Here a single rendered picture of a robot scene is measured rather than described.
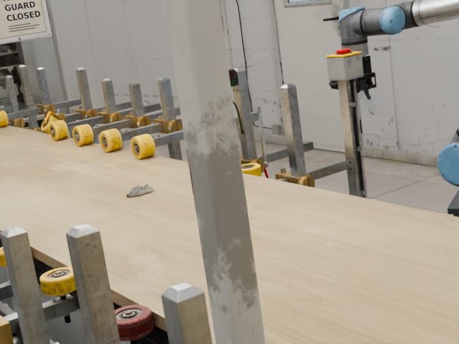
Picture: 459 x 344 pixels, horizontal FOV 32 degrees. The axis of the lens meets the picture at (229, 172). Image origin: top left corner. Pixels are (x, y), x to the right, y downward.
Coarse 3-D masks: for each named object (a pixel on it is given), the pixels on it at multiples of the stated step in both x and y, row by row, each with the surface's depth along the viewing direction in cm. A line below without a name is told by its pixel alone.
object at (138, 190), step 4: (132, 188) 226; (136, 188) 226; (140, 188) 227; (144, 188) 226; (148, 188) 227; (152, 188) 228; (128, 192) 226; (132, 192) 224; (136, 192) 226; (140, 192) 224; (144, 192) 225; (132, 196) 224
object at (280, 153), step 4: (304, 144) 281; (308, 144) 282; (312, 144) 283; (284, 148) 278; (304, 148) 281; (308, 148) 282; (312, 148) 283; (268, 152) 275; (272, 152) 274; (276, 152) 274; (280, 152) 275; (284, 152) 276; (260, 156) 271; (268, 156) 273; (272, 156) 273; (276, 156) 274; (280, 156) 276; (284, 156) 277; (268, 160) 273; (272, 160) 274
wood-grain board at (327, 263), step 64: (0, 128) 393; (0, 192) 253; (64, 192) 241; (192, 192) 220; (256, 192) 210; (320, 192) 202; (64, 256) 180; (128, 256) 174; (192, 256) 168; (256, 256) 163; (320, 256) 157; (384, 256) 153; (448, 256) 148; (320, 320) 129; (384, 320) 126; (448, 320) 123
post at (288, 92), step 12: (288, 84) 239; (288, 96) 237; (288, 108) 238; (288, 120) 240; (288, 132) 241; (300, 132) 241; (288, 144) 243; (300, 144) 242; (288, 156) 244; (300, 156) 242; (300, 168) 243
